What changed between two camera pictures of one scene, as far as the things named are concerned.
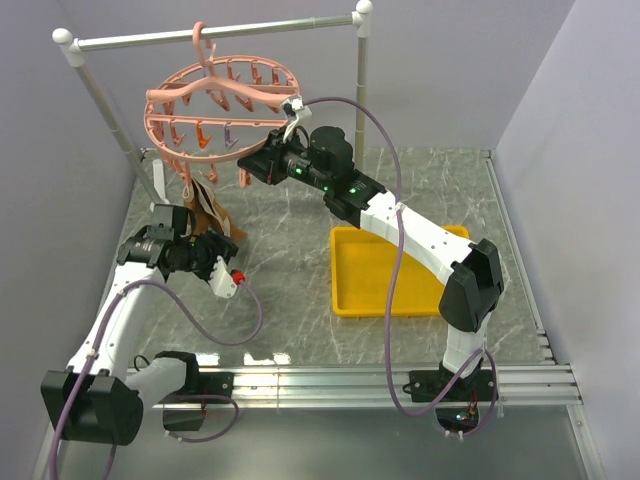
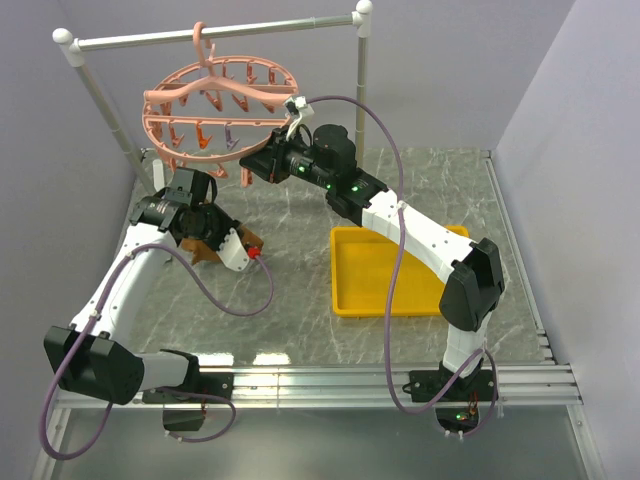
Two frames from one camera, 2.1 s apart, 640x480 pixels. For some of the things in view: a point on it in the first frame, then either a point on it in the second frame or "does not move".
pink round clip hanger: x=217 y=110 does not move
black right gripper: x=267 y=165 does not move
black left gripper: x=219 y=245 → x=228 y=222
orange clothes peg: x=202 y=140 does not move
